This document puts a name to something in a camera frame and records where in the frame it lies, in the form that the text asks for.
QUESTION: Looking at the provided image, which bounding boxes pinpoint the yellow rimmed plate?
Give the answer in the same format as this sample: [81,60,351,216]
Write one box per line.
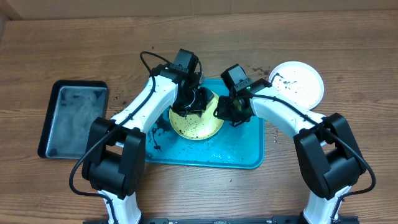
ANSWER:
[169,91,224,140]

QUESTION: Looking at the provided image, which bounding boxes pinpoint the white plate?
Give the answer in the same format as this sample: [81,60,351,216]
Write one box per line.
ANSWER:
[268,61,325,110]

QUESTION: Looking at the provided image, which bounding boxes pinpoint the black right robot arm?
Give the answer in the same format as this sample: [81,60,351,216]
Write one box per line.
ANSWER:
[214,64,368,223]

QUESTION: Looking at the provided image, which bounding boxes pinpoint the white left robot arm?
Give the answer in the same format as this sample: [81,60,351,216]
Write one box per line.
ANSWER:
[77,49,210,223]

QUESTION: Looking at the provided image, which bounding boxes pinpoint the teal plastic tray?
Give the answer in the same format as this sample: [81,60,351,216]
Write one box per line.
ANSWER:
[136,77,266,170]

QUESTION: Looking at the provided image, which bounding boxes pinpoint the black water tray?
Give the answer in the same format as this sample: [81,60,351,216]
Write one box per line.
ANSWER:
[37,80,109,159]

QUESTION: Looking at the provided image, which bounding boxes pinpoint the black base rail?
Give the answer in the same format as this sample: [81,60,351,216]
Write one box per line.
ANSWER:
[83,214,360,224]

